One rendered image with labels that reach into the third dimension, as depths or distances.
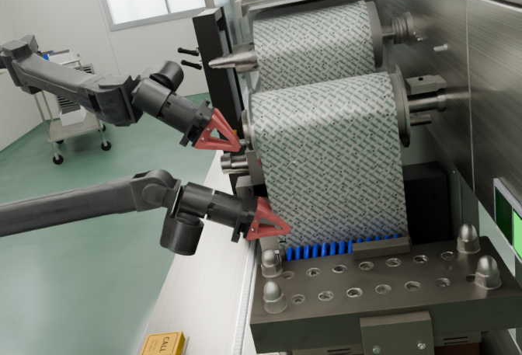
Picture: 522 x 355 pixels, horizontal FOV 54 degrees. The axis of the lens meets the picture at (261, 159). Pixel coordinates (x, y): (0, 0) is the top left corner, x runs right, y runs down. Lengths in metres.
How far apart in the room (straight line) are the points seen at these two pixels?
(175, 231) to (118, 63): 6.02
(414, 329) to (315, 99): 0.39
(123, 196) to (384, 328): 0.48
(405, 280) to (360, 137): 0.24
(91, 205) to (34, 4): 6.30
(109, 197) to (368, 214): 0.46
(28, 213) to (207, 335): 0.39
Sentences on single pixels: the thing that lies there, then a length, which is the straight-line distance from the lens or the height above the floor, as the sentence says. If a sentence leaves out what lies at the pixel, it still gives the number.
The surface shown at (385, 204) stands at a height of 1.09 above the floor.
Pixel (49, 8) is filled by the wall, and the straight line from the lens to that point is 7.11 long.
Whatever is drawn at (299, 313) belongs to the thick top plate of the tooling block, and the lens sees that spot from 0.82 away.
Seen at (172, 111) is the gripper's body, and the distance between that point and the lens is 0.91.
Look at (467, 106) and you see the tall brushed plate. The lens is 0.81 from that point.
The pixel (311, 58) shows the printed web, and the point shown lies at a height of 1.32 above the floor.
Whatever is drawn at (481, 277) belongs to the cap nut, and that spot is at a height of 1.05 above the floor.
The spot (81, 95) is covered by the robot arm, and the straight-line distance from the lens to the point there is 1.01.
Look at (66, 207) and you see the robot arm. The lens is 0.97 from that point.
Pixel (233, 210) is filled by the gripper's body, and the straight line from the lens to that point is 0.91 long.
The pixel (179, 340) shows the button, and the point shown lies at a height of 0.92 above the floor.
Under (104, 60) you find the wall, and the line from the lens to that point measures 6.96.
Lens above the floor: 1.54
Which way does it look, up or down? 21 degrees down
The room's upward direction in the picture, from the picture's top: 12 degrees counter-clockwise
